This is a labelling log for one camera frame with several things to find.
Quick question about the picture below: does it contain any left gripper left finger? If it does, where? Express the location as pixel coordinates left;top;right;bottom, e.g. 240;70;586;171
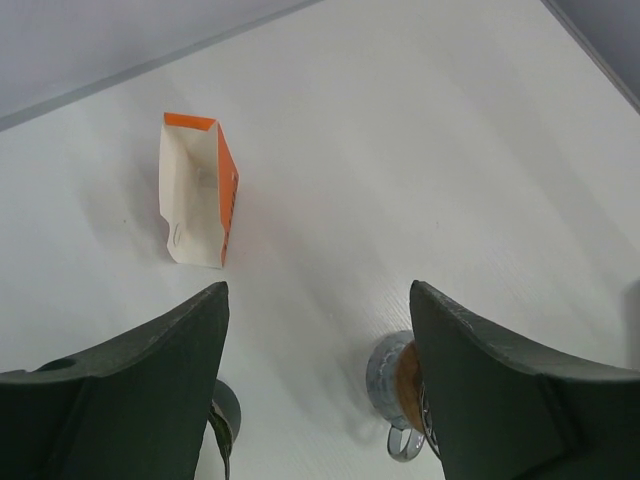
1;282;229;479

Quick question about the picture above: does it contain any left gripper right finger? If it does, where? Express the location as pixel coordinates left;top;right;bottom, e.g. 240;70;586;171
409;281;639;479

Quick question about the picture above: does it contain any clear glass funnel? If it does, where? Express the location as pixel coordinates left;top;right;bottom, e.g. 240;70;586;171
420;385;441;459

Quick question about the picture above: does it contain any brown wooden ring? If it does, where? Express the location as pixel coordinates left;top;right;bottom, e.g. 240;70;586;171
392;339;426;431

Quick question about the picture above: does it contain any clear glass dripper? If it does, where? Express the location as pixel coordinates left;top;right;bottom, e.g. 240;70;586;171
365;330;425;463

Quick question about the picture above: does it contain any orange coffee filter box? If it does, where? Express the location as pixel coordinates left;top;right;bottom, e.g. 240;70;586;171
159;112;239;269

